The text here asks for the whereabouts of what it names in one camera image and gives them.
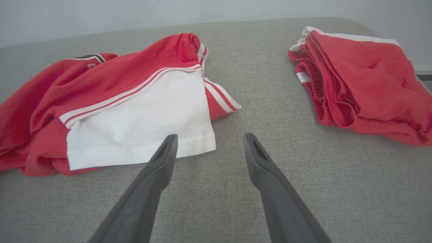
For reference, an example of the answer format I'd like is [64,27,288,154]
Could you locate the grey fabric sofa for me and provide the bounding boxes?
[0,17,432,243]

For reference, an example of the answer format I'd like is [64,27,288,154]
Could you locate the red and white basketball jersey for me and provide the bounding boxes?
[0,33,242,177]

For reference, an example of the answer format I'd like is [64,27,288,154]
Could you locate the red shorts with white trim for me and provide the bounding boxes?
[289,26,432,146]

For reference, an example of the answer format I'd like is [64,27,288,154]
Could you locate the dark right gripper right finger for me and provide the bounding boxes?
[243,133,333,243]

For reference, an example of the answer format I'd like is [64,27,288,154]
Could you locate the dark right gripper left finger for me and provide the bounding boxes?
[88,134,178,243]

